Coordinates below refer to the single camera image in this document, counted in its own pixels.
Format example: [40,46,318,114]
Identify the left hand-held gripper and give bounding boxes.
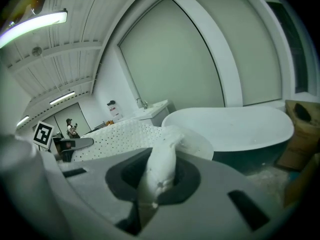
[33,120,95,162]

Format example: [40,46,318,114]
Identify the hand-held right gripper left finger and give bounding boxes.
[59,147,152,236]

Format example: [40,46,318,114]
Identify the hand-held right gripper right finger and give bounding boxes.
[141,151,296,240]

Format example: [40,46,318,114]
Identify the white oval bath mat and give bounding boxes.
[72,120,215,222]

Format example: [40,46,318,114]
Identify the white and dark green bathtub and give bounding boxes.
[161,105,295,175]

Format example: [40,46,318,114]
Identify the white board with red label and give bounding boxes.
[107,105,124,123]

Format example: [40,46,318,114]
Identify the ceiling tube light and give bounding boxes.
[0,8,69,50]
[49,91,76,106]
[16,115,31,128]

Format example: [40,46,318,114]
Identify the chrome faucet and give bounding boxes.
[135,97,149,110]

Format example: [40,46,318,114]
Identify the white vanity cabinet with sink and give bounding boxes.
[119,99,177,129]

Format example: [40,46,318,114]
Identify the cardboard box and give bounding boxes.
[274,99,320,171]
[283,153,320,208]

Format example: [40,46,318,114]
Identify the grey roller blind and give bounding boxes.
[118,0,225,110]
[182,0,284,107]

